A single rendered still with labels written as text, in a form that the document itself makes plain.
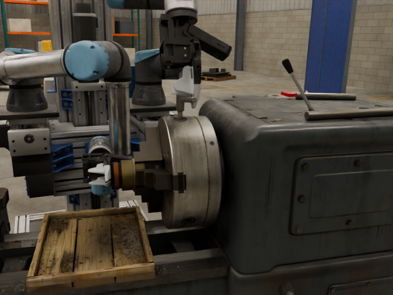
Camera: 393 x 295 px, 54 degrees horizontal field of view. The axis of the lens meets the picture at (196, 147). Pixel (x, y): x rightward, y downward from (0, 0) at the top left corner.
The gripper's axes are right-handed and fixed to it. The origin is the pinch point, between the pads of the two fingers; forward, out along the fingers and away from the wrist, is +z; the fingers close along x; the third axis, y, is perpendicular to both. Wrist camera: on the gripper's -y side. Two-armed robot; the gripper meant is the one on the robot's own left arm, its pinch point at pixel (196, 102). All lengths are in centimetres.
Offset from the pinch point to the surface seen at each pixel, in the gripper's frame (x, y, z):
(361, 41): -912, -765, -342
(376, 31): -862, -777, -353
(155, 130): -26.8, 5.8, 3.1
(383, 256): -12, -55, 43
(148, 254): -18.2, 11.0, 36.3
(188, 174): -8.6, 1.2, 16.2
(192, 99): 8.3, 3.0, 0.9
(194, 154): -9.1, -0.9, 11.3
